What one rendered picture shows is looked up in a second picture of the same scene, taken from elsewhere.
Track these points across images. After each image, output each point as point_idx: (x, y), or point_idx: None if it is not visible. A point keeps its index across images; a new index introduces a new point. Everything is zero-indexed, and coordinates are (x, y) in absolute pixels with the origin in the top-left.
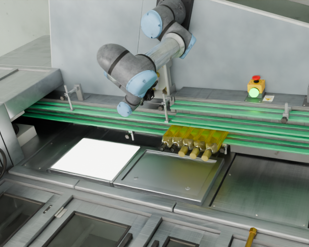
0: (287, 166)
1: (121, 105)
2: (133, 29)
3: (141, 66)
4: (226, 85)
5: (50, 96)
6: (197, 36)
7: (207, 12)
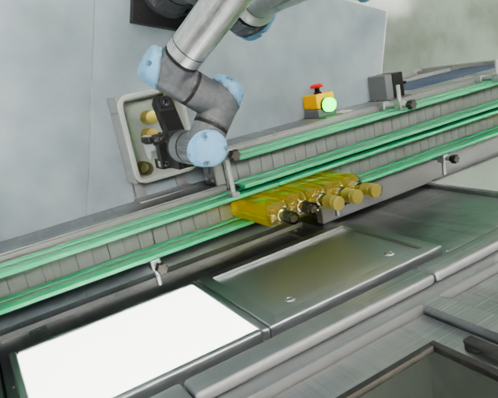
0: (405, 200)
1: (211, 133)
2: (77, 43)
3: None
4: (269, 120)
5: None
6: None
7: None
